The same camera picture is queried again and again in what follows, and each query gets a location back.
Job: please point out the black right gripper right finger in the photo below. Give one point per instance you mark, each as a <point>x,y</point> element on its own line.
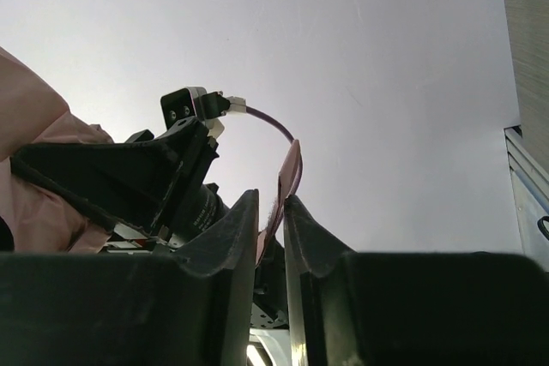
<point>363,308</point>

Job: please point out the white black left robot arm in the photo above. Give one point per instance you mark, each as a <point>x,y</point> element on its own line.
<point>187,294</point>

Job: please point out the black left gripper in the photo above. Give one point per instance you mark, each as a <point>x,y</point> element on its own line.
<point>139,184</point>

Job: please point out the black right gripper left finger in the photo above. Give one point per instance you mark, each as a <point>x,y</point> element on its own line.
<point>188,307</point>

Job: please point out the pink folding umbrella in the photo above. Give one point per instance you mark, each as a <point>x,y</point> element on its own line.
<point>34,219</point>

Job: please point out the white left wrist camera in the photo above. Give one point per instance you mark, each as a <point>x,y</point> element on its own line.
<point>206,107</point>

